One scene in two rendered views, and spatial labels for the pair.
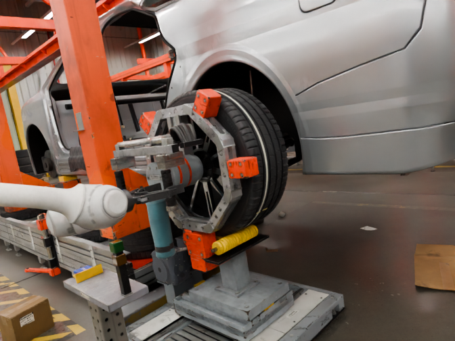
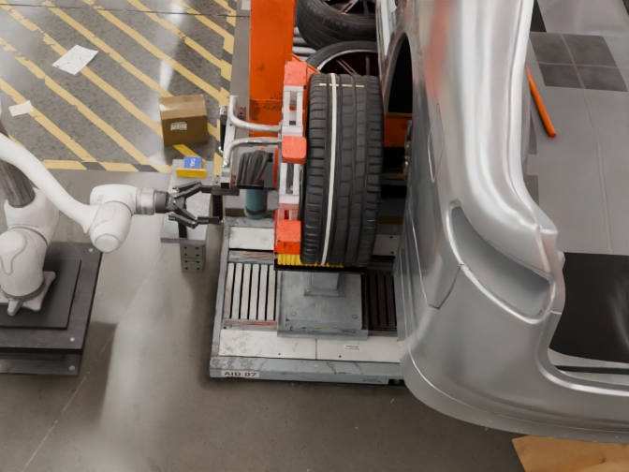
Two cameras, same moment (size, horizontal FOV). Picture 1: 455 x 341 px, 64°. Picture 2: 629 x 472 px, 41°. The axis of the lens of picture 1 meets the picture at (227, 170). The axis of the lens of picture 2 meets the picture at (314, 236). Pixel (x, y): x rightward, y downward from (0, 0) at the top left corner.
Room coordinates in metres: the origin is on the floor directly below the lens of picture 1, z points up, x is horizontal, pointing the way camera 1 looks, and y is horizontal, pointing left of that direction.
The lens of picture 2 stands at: (0.04, -1.25, 2.90)
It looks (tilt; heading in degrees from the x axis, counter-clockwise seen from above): 49 degrees down; 40
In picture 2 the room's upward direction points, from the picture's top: 6 degrees clockwise
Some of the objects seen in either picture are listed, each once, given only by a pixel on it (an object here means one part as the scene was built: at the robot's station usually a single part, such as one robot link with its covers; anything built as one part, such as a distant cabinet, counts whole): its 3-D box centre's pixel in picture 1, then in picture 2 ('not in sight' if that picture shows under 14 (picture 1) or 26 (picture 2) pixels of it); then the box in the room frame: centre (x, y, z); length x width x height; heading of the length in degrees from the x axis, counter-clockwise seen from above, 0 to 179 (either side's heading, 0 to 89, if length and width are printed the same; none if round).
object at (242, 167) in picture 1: (242, 167); (288, 237); (1.34, -0.06, 0.85); 0.09 x 0.08 x 0.07; 44
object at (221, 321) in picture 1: (231, 301); (322, 283); (1.72, 0.08, 0.13); 0.50 x 0.36 x 0.10; 44
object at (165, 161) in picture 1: (170, 159); (226, 184); (1.29, 0.19, 0.93); 0.09 x 0.05 x 0.05; 134
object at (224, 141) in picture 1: (188, 169); (289, 168); (1.56, 0.17, 0.85); 0.54 x 0.07 x 0.54; 44
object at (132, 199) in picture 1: (130, 199); (169, 202); (1.16, 0.33, 0.83); 0.09 x 0.08 x 0.07; 134
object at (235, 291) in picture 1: (233, 268); (326, 265); (1.68, 0.04, 0.32); 0.40 x 0.30 x 0.28; 44
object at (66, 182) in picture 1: (50, 183); not in sight; (3.53, 1.72, 0.69); 0.52 x 0.17 x 0.35; 134
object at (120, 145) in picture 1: (143, 133); (255, 107); (1.54, 0.32, 1.03); 0.19 x 0.18 x 0.11; 134
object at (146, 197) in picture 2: not in sight; (147, 201); (1.11, 0.38, 0.83); 0.09 x 0.06 x 0.09; 44
